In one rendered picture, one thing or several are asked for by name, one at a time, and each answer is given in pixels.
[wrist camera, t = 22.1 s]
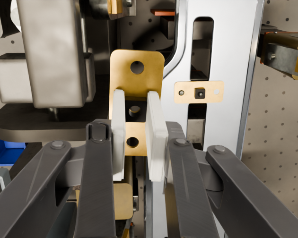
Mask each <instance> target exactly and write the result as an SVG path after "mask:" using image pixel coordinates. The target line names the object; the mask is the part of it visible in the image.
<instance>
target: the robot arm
mask: <svg viewBox="0 0 298 238"><path fill-rule="evenodd" d="M145 134H146V144H147V155H148V166H149V179H151V181H158V182H161V180H163V178H164V185H163V193H162V194H163V195H165V205H166V218H167V236H168V238H220V237H219V233H218V230H217V226H216V223H215V220H214V216H213V213H214V215H215V217H216V218H217V220H218V221H219V223H220V224H221V226H222V228H223V229H224V231H225V232H226V234H227V236H228V237H229V238H298V217H297V216H296V215H295V214H294V213H293V212H292V211H291V210H290V209H289V208H288V207H287V206H286V205H285V204H284V203H283V202H282V201H281V200H280V199H279V198H278V197H277V196H276V195H275V194H274V193H273V192H272V191H271V190H270V189H269V188H268V187H267V186H266V185H265V184H264V183H263V182H262V181H260V179H259V178H258V177H257V176H256V175H254V174H253V172H252V171H251V170H250V169H249V168H248V167H247V166H246V165H245V164H244V163H243V162H242V161H241V160H240V159H239V158H238V157H237V156H236V155H235V154H234V153H233V152H232V151H231V150H230V149H228V148H226V147H224V146H222V145H210V146H208V147H207V151H206V152H205V151H201V150H197V149H194V148H193V144H192V142H190V141H189V140H187V139H186V137H185V135H184V132H183V129H182V126H181V125H180V124H179V123H178V122H175V121H165V119H164V115H163V111H162V107H161V103H160V99H159V96H158V93H157V92H154V91H150V92H149V93H148V96H147V114H146V122H145ZM125 137H126V127H125V102H124V91H123V90H118V89H116V90H115V91H114V96H113V109H112V119H95V120H94V121H93V122H90V123H88V124H87V125H86V143H85V144H84V145H81V146H78V147H71V144H70V143H69V142H67V141H63V140H54V141H51V142H48V143H47V144H45V145H44V146H43V147H42V149H41V150H40V151H39V152H38V153H37V154H36V155H35V156H34V157H33V158H32V159H31V160H30V162H29V163H28V164H27V165H26V166H25V167H24V168H23V169H22V170H21V171H20V172H19V173H18V174H17V175H16V176H15V177H14V178H13V180H12V181H11V182H10V183H9V184H8V185H7V186H6V187H5V188H4V189H3V190H2V191H1V193H0V238H46V237H47V235H48V233H49V231H50V230H51V228H52V226H53V224H54V223H55V221H56V219H57V217H58V215H59V214H60V212H61V210H62V208H63V206H64V205H65V203H66V201H67V199H68V198H69V196H70V194H71V192H72V189H73V186H77V185H80V191H79V202H78V210H77V218H76V226H75V233H74V238H117V236H116V230H115V211H114V183H113V180H118V181H121V180H122V179H123V175H124V156H125ZM164 174H165V177H164Z"/></svg>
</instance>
